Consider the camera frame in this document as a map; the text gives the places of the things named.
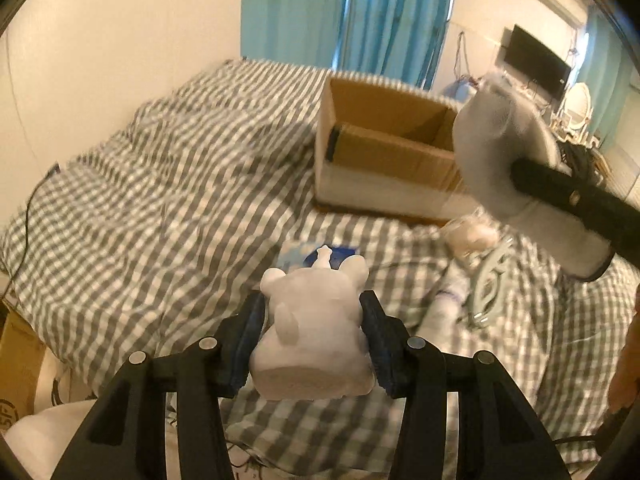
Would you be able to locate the person's right hand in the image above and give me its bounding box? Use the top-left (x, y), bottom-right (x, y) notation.
top-left (608, 292), bottom-right (640, 414)

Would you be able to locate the grey white sock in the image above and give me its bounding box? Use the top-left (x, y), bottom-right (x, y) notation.
top-left (452, 74), bottom-right (614, 282)

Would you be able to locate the white oval mirror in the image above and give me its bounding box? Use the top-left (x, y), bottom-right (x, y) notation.
top-left (558, 81), bottom-right (593, 134)

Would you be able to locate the grey checked bed cover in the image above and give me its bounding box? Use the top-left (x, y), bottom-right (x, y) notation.
top-left (1, 61), bottom-right (639, 464)

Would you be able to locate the pale green folding hanger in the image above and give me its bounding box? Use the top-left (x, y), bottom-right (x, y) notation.
top-left (466, 236), bottom-right (513, 330)

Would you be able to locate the white plush toy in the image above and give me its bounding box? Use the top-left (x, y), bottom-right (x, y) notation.
top-left (250, 245), bottom-right (375, 401)

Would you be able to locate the teal side curtain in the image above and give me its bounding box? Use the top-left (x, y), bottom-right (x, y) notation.
top-left (578, 6), bottom-right (634, 148)

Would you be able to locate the black wall television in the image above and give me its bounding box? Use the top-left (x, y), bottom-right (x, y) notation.
top-left (503, 25), bottom-right (572, 101)

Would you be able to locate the cream lace cloth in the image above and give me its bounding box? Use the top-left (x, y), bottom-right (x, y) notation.
top-left (439, 214), bottom-right (500, 259)

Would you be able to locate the black chair with clothes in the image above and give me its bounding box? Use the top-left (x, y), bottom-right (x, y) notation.
top-left (558, 141), bottom-right (611, 188)

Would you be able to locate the black cable on wall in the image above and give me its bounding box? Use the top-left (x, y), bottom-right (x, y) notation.
top-left (0, 161), bottom-right (64, 291)

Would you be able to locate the brown cardboard box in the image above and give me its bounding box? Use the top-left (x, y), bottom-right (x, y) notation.
top-left (314, 75), bottom-right (477, 224)

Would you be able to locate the blue Vinda tissue pack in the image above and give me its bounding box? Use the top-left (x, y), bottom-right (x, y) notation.
top-left (276, 240), bottom-right (358, 273)

